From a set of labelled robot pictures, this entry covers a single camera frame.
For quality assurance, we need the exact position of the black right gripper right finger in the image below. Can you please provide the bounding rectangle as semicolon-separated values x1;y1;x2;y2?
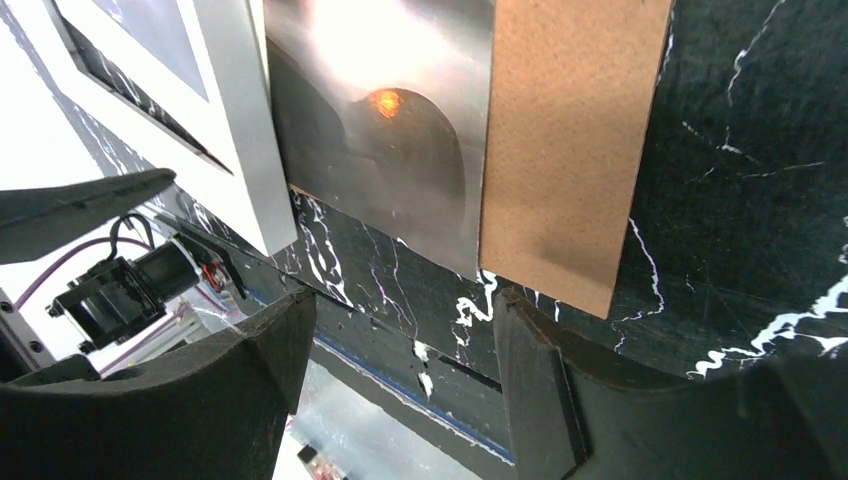
493;289;847;479

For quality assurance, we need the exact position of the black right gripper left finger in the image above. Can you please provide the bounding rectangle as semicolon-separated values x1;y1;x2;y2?
1;288;317;479

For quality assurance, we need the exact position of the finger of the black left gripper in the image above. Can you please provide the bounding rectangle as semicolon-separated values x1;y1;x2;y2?
1;168;176;265

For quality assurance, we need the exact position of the white photo mat board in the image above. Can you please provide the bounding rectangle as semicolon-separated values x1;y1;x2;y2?
56;0;209;109

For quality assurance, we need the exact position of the white picture frame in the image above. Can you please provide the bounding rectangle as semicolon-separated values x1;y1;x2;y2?
1;1;298;256

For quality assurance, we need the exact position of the brown frame backing board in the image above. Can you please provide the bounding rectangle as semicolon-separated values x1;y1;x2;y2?
480;1;672;318

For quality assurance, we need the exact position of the sunset photo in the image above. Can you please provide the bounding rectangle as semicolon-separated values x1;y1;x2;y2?
264;1;495;279

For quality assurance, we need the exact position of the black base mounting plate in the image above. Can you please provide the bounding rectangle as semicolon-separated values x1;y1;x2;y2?
46;198;518;480

